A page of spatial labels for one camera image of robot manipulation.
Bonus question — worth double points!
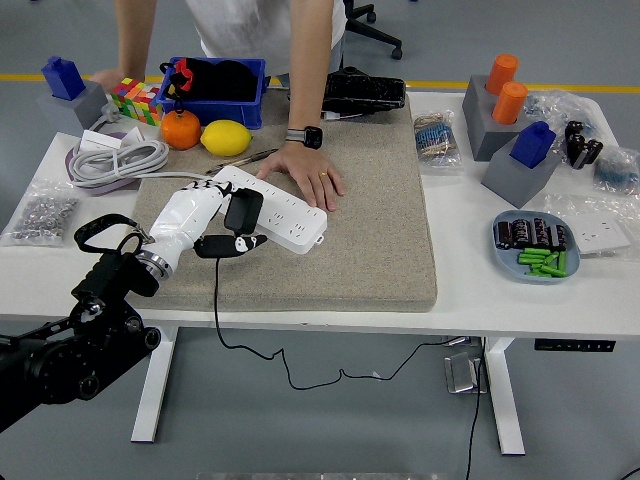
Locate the black office chair base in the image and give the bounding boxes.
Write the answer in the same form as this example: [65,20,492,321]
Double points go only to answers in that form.
[342,0,404,61]

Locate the person's left hand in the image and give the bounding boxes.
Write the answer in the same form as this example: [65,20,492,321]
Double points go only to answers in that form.
[256,143,347,213]

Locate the grey wall plug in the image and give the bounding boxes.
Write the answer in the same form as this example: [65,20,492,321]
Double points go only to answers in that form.
[88,102,122,132]

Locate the black plug cord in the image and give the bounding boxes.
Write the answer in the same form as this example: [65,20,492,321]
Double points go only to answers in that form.
[213,255,469,391]

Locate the multicoloured puzzle cube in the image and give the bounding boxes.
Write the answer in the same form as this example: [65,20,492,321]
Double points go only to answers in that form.
[108,77,165,126]

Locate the grey-brown mat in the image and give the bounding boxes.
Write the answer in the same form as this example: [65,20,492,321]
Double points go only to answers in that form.
[110,89,439,314]

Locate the white power strip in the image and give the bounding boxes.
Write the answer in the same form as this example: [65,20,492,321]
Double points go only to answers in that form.
[212,165,329,255]

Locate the black capacitor bundle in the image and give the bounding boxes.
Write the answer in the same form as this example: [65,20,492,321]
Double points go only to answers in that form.
[563,119,605,171]

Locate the black wrist watch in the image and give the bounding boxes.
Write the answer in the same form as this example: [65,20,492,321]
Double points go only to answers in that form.
[284,126,324,151]

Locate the purple disc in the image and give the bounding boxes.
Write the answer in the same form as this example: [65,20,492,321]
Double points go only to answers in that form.
[63,130,136,194]

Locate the black floor cable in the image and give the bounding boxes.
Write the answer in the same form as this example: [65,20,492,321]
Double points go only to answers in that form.
[464,337,489,480]

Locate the person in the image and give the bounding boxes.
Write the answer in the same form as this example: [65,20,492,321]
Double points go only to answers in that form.
[88,0,347,213]

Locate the clear bag of screws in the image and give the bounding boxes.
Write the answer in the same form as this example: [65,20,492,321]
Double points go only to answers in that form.
[1,179,81,249]

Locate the clear plastic bag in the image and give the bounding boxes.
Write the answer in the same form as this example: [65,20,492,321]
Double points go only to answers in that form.
[542,192,640,261]

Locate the person's right hand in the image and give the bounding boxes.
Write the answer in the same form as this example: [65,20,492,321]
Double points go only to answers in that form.
[88,67,132,94]

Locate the white wall socket plate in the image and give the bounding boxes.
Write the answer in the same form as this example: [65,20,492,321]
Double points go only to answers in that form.
[569,214,632,257]

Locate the black plastic tray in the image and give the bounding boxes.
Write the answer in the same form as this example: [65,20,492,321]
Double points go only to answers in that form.
[322,64,407,119]

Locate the black table control panel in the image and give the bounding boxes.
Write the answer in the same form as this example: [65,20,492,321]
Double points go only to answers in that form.
[533,338,616,354]

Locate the orange fruit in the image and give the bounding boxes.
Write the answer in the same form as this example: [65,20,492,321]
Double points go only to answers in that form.
[159,109,202,151]

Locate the grey two-hole block holder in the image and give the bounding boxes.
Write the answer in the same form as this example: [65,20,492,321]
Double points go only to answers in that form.
[460,74,539,162]

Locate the yellow lemon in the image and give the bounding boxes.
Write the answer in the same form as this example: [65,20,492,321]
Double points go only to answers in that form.
[199,119,253,158]

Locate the clear bag of resistors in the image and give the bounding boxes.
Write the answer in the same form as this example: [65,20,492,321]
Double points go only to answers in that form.
[412,109,464,176]

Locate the blue-grey plate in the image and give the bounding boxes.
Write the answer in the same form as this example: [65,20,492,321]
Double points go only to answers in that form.
[491,209,582,285]

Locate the black plug adapter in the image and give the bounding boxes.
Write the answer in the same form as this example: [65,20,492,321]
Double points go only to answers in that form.
[223,188,265,235]

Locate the small white box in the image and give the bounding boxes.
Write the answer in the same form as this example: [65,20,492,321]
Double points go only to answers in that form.
[79,129,124,151]

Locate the black silver pen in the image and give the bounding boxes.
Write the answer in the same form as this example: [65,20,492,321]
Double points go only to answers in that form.
[205,148,279,175]

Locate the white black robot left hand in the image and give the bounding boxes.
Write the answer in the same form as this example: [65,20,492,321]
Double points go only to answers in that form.
[144,178,269,269]

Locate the blue plastic bin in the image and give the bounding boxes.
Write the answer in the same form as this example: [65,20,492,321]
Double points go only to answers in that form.
[154,56,268,130]

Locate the blue bottle-shaped block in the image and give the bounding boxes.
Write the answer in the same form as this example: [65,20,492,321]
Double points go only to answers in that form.
[508,120,557,169]
[39,55,86,102]

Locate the white table leg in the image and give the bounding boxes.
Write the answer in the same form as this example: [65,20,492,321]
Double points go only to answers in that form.
[483,337,526,456]
[130,324,179,444]

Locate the silver metal pedal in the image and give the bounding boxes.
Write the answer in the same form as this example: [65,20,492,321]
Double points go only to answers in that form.
[443,351,487,395]

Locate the black pouch red drawstring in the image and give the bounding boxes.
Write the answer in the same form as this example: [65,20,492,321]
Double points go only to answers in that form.
[158,57,257,104]

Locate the clear bag blue parts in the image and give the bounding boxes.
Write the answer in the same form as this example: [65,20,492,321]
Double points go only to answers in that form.
[522,89,601,146]
[592,147,640,196]

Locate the orange cylinder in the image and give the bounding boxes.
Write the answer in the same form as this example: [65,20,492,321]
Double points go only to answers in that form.
[484,53,520,96]
[491,81,529,126]

